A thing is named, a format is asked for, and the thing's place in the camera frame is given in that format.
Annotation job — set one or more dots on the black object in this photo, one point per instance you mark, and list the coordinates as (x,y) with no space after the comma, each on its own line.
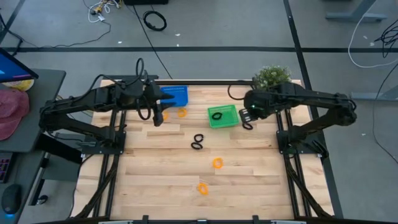
(192,146)

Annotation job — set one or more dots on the dark keyboard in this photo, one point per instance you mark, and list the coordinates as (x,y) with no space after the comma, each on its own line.
(3,166)

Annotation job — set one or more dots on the pink cap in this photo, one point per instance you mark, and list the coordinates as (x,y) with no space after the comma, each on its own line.
(12,112)

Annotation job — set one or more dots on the dark grey side desk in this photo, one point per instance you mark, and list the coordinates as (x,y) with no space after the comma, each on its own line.
(40,93)

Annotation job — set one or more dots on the grey desk leg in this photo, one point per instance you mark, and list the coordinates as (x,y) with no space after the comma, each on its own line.
(354,14)
(373,96)

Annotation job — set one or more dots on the green plastic basket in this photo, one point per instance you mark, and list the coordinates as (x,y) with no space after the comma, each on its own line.
(228,119)

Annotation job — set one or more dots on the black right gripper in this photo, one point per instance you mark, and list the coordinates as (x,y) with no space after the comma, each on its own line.
(259,104)

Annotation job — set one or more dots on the monitor with blue screen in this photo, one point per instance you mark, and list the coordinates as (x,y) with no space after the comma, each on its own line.
(12,70)

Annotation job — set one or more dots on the blue plastic basket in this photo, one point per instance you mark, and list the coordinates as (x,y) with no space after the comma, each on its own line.
(178,96)

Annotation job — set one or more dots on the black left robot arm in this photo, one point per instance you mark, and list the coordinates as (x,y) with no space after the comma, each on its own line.
(77,99)

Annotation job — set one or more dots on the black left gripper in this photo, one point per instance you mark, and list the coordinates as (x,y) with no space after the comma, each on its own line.
(147,95)

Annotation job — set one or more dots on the potted green plant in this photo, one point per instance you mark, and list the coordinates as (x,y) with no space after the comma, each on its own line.
(272,76)

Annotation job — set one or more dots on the black computer mouse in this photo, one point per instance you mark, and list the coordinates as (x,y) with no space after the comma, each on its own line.
(11,199)

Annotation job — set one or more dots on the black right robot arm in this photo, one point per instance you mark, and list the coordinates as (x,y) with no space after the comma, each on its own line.
(311,96)

